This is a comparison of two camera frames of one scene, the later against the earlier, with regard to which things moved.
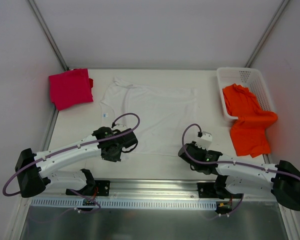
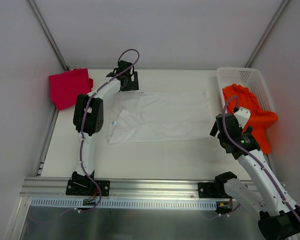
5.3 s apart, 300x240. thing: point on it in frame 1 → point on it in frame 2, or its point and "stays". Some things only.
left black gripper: (129, 139) → (130, 85)
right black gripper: (186, 153) → (214, 129)
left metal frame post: (48, 35) stays
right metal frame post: (277, 16) stays
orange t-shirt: (250, 132) stays
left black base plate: (93, 188) stays
